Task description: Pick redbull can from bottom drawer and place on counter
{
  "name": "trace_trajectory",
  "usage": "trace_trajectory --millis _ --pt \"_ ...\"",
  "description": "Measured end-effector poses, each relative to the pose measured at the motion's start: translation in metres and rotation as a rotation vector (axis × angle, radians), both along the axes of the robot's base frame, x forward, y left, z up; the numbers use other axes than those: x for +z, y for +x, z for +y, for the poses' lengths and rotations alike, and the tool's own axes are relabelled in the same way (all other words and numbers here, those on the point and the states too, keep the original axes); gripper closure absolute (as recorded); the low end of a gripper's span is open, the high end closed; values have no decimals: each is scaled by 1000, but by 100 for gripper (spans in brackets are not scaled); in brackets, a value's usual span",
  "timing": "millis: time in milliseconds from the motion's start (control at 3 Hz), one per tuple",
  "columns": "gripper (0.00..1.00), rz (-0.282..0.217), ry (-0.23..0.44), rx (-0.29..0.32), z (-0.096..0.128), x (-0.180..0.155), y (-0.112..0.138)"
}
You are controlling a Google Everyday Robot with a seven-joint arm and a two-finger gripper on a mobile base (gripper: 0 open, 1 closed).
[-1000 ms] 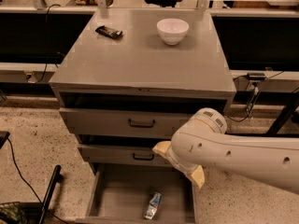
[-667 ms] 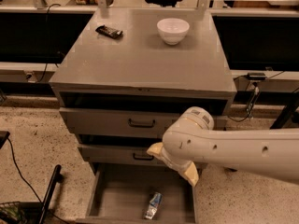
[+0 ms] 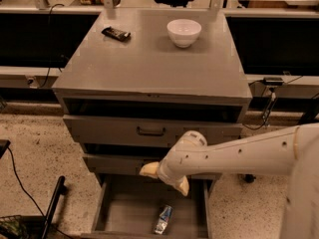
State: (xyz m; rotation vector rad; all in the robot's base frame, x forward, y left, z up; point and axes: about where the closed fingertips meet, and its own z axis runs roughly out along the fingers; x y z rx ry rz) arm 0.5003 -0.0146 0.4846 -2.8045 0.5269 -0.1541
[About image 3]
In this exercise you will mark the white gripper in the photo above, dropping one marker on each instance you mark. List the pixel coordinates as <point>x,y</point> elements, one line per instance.
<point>164,174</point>

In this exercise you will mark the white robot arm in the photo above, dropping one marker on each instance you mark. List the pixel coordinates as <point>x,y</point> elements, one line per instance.
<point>292,151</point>

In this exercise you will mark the grey open bottom drawer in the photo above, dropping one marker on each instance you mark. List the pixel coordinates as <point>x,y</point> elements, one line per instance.
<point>129,208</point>

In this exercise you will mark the grey middle drawer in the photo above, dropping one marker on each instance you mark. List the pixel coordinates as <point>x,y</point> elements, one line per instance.
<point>118,164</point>

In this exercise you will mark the grey drawer cabinet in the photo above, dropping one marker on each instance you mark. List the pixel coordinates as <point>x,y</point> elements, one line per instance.
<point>149,77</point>

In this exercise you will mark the grey top drawer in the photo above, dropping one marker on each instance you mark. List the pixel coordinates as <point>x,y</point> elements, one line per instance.
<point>87,130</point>

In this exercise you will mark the black metal stand leg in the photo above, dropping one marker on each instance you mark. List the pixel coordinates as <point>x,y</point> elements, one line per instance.
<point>59,190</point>

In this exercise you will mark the white ceramic bowl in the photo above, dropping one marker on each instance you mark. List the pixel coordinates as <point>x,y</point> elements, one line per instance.
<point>183,32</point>

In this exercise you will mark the dark snack bar wrapper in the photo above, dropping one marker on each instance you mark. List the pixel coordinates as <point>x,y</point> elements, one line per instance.
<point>116,34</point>

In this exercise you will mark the wire basket with items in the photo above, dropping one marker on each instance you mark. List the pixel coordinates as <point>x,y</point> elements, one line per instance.
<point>12,227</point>

